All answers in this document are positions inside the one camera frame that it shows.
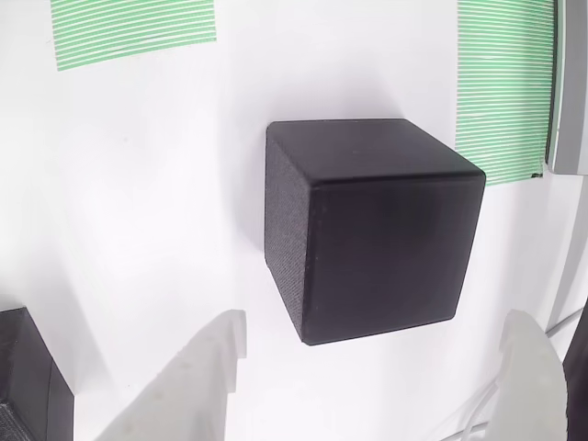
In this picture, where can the black cube with seam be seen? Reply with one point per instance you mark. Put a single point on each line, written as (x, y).
(27, 390)

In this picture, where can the black cube rounded edges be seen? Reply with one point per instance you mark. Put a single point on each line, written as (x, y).
(376, 252)

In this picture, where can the long green striped strip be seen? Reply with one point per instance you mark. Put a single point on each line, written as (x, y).
(500, 92)

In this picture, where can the black monitor silver bezel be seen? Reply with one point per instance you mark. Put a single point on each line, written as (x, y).
(574, 92)

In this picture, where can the green striped square marker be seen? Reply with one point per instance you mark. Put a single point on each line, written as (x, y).
(133, 27)

